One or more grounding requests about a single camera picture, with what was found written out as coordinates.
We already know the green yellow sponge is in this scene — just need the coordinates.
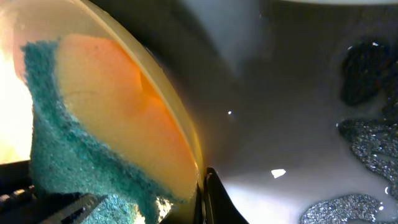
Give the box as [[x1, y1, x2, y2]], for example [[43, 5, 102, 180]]
[[21, 34, 198, 223]]

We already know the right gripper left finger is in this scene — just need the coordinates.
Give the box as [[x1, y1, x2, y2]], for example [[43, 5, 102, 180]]
[[1, 161, 106, 224]]

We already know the round black tray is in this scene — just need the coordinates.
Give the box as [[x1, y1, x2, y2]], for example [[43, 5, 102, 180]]
[[97, 1, 397, 223]]

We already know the yellow plate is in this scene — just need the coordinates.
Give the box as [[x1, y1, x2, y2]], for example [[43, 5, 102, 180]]
[[1, 1, 203, 223]]

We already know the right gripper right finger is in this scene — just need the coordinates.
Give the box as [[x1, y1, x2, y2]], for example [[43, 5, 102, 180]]
[[203, 167, 248, 224]]

